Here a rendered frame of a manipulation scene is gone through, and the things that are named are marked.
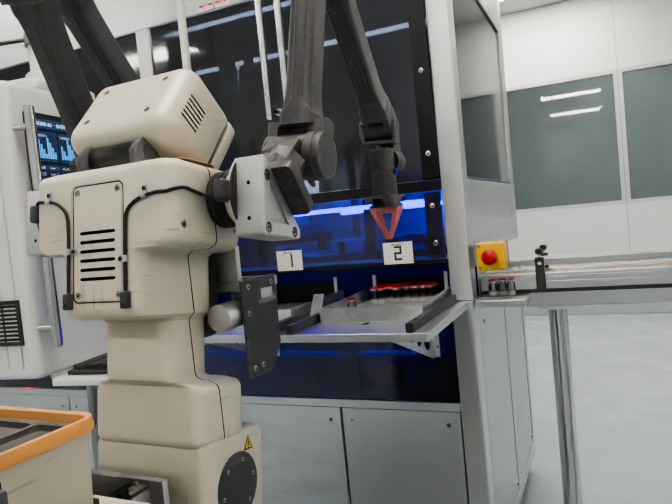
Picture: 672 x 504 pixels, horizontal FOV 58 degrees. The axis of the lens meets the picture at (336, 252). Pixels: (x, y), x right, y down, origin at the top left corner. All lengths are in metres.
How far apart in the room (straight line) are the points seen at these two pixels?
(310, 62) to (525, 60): 5.40
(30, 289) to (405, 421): 1.05
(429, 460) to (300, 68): 1.17
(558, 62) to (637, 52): 0.67
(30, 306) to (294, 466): 0.90
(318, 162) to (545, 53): 5.48
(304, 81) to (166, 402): 0.55
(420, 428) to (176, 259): 1.03
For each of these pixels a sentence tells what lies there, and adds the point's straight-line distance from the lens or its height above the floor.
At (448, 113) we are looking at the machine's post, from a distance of 1.64.
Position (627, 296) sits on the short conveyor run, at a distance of 1.71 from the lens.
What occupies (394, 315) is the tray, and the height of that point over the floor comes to 0.89.
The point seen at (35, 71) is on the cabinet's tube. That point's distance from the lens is 1.95.
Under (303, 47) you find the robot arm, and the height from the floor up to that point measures 1.41.
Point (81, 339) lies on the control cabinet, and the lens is 1.82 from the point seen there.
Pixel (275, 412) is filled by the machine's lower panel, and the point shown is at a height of 0.55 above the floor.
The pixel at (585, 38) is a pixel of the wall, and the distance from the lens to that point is 6.35.
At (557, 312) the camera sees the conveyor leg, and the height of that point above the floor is 0.82.
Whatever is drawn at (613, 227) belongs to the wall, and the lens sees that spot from 6.19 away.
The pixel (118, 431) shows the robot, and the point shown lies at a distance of 1.05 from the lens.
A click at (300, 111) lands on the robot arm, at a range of 1.00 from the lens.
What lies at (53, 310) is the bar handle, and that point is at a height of 0.97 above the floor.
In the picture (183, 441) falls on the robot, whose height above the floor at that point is 0.82.
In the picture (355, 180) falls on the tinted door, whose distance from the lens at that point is 1.72.
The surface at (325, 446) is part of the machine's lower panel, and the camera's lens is 1.90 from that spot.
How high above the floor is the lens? 1.13
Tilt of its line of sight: 3 degrees down
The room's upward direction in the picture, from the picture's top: 6 degrees counter-clockwise
